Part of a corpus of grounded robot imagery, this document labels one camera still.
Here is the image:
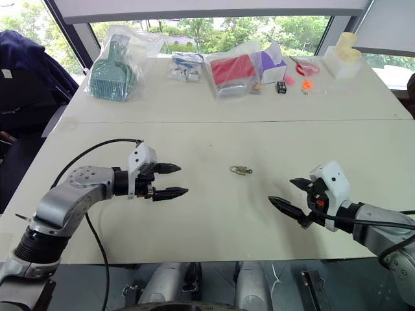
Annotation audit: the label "green plastic dustpan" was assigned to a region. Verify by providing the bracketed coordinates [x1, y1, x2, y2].
[89, 35, 137, 103]

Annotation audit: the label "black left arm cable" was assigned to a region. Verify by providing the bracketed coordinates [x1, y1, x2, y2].
[50, 138, 145, 311]

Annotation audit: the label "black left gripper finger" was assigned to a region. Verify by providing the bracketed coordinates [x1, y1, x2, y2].
[156, 162, 182, 176]
[152, 187, 190, 203]

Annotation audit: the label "silver rounded robot leg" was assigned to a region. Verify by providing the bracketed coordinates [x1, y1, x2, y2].
[234, 261, 272, 309]
[138, 262, 183, 306]

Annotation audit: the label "bag of blue-white parts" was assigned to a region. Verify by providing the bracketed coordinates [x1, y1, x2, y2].
[167, 51, 206, 84]

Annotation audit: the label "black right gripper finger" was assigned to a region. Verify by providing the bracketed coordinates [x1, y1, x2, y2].
[289, 176, 314, 193]
[267, 196, 309, 228]

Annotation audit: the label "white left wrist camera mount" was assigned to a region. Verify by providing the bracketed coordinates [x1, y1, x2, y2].
[126, 141, 158, 200]

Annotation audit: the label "red scissors in bag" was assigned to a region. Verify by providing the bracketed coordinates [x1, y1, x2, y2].
[288, 55, 322, 77]

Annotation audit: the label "dark blue jacket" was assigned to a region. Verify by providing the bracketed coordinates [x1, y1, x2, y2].
[0, 29, 80, 132]

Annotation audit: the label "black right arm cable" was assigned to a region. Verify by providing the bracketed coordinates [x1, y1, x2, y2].
[307, 209, 415, 270]

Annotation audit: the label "clear bag with red box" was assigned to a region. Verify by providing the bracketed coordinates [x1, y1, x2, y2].
[204, 40, 264, 102]

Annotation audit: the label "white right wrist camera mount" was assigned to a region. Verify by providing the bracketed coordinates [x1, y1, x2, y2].
[309, 161, 353, 233]

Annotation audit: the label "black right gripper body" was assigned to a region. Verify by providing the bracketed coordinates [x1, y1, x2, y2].
[305, 177, 331, 227]

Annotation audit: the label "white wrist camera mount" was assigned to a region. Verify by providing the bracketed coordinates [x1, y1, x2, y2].
[126, 141, 158, 200]
[309, 161, 353, 233]

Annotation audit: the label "white foam block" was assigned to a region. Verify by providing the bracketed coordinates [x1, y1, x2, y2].
[322, 45, 364, 80]

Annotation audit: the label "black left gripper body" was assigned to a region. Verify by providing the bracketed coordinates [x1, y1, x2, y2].
[134, 163, 160, 200]

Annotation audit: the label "green item in plastic bag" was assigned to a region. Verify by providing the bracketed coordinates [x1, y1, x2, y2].
[84, 25, 165, 104]

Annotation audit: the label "white cable tie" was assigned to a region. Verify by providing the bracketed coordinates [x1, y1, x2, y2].
[270, 263, 283, 296]

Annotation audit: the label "pale yellow cylinder holder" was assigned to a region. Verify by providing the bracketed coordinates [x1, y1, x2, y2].
[335, 31, 362, 63]

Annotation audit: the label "purple and white box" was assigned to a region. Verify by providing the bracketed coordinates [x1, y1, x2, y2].
[259, 41, 289, 86]

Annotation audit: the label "black metal bracket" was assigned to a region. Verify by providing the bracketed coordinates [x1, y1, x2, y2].
[300, 270, 327, 311]

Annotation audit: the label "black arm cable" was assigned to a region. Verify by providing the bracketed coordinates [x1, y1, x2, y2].
[50, 138, 145, 311]
[307, 209, 415, 270]

